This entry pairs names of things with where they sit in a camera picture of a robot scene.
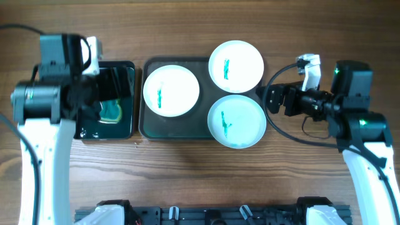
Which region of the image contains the light blue plate stained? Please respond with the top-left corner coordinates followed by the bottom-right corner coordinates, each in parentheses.
top-left (207, 94), bottom-right (267, 149)

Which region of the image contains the white plate top stained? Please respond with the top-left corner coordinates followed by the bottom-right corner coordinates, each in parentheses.
top-left (208, 40), bottom-right (264, 94)

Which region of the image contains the white plate stained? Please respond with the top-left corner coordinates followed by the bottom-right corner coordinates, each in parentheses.
top-left (142, 65), bottom-right (200, 118)
top-left (208, 40), bottom-right (264, 94)

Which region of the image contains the black water tray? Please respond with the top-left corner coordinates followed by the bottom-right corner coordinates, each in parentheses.
top-left (74, 61), bottom-right (135, 140)

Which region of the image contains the dark grey serving tray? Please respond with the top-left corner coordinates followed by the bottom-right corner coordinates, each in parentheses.
top-left (138, 56), bottom-right (266, 140)

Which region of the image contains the green yellow sponge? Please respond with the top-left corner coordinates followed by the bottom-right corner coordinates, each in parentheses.
top-left (99, 99), bottom-right (123, 124)

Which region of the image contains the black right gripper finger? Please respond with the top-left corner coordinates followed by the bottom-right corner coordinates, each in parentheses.
top-left (256, 83), bottom-right (302, 98)
top-left (266, 93), bottom-right (284, 114)

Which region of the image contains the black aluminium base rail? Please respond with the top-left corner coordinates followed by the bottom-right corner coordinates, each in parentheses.
top-left (74, 204), bottom-right (353, 225)

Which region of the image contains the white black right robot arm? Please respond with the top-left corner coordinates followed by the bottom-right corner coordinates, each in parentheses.
top-left (257, 59), bottom-right (399, 224)

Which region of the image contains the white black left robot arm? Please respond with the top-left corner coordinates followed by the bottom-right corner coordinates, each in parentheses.
top-left (11, 34), bottom-right (133, 224)

